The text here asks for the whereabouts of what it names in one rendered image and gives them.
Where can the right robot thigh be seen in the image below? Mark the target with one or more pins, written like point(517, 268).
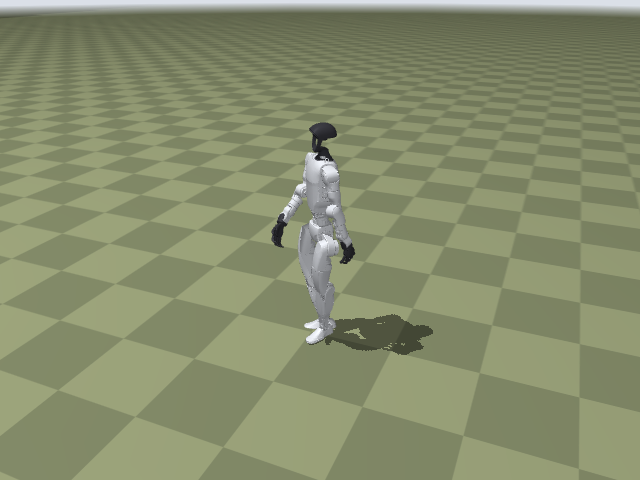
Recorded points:
point(306, 247)

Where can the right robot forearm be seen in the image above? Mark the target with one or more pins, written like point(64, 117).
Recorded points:
point(291, 207)

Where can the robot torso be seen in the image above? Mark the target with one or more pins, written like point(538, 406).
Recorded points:
point(317, 197)

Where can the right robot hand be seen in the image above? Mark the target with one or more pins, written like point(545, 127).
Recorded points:
point(277, 231)

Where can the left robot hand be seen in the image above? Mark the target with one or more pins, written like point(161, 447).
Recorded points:
point(348, 253)

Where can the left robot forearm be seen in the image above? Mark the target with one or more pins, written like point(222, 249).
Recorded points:
point(340, 228)

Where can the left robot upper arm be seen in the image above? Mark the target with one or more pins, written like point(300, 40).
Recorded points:
point(331, 178)

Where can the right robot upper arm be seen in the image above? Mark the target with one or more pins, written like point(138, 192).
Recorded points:
point(301, 188)

